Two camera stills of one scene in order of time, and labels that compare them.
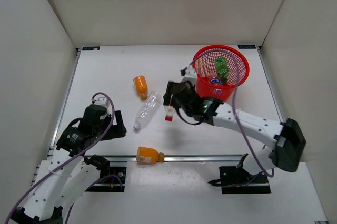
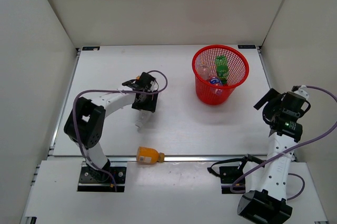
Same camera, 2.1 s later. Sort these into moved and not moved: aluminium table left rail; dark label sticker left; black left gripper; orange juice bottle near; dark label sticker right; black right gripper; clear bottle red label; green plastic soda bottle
Moved: black right gripper; black left gripper; clear bottle red label
Not moved: aluminium table left rail; green plastic soda bottle; dark label sticker right; dark label sticker left; orange juice bottle near
